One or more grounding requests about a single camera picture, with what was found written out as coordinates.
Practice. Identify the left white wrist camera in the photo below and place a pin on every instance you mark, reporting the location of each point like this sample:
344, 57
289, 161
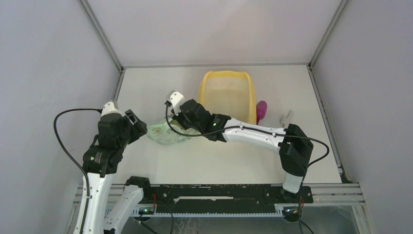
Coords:
110, 107

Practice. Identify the yellow plastic litter box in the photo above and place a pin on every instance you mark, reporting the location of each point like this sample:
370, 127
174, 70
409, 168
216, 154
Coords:
229, 93

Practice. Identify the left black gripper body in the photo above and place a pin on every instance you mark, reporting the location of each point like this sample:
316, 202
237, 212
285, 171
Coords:
124, 138

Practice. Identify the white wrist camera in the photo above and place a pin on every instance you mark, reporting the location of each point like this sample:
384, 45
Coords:
176, 99
110, 107

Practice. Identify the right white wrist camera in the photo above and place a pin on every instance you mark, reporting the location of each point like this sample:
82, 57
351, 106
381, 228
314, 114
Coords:
176, 99

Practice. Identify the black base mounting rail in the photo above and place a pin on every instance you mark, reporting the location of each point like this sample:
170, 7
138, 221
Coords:
223, 198

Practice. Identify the green cat litter bag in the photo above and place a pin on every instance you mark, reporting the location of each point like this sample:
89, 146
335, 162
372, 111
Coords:
162, 133

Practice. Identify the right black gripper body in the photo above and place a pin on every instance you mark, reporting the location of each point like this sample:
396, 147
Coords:
181, 119

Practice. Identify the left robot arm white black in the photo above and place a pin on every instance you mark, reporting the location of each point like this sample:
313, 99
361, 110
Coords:
100, 162

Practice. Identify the white slotted cable duct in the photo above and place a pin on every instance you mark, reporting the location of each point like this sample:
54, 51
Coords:
146, 212

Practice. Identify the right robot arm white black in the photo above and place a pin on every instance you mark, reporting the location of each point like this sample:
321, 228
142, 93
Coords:
291, 143

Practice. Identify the pink plastic litter scoop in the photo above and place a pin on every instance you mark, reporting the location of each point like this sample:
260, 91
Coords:
261, 109

